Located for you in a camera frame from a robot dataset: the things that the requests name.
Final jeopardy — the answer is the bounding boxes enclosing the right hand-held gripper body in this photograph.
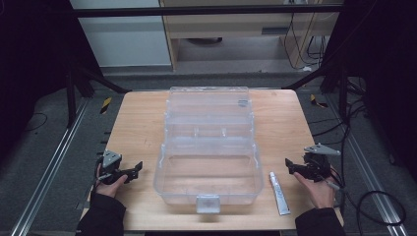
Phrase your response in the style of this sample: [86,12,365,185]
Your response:
[302,143,342,183]

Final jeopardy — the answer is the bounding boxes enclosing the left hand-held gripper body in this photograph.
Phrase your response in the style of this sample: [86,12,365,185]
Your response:
[95,149,128,186]

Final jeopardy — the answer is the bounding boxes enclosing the person's left hand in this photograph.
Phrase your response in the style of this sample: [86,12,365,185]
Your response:
[93,174,129,200]

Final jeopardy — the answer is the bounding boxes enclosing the person's right hand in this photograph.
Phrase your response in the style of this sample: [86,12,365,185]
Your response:
[292,172,337,210]

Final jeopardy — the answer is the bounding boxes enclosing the white ointment tube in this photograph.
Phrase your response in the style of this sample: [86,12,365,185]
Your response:
[268,171,292,216]

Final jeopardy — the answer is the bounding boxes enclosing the black yellow striped tape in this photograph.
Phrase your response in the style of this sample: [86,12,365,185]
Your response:
[309,93,329,109]
[99,96,113,115]

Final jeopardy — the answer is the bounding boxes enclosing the clear plastic storage box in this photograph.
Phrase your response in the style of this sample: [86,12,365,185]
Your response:
[152,86,266,215]

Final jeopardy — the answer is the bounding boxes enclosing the black metal stand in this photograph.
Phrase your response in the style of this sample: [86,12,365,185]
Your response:
[63,58,132,130]
[281,58,350,122]

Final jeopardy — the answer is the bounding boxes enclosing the black curtain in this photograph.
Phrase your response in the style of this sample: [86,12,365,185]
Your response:
[323,0,417,183]
[0,0,102,161]

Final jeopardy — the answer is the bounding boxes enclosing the white cabinet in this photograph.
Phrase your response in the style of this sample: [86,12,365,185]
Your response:
[69,0,173,69]

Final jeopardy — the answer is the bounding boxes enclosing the light wooden desk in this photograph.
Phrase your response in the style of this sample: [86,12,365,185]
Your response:
[159,0,343,72]

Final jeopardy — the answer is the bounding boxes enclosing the black floor cables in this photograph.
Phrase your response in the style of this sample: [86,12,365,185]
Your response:
[308,77,370,175]

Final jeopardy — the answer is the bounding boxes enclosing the aluminium floor rail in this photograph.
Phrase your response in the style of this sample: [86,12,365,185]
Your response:
[9,97,90,236]
[324,94,411,236]

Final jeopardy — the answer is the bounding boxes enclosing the black gripper cable with plug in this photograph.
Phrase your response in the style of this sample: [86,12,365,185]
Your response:
[323,166,408,236]

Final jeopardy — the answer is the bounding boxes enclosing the thin black floor cable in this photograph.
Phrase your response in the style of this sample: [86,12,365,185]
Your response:
[23,112,49,134]

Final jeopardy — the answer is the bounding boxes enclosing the bundle of black desk cables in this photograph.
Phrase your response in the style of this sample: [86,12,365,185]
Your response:
[282,13,330,73]

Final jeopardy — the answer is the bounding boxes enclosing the black horizontal frame bar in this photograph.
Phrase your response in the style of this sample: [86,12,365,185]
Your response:
[70,3,345,19]

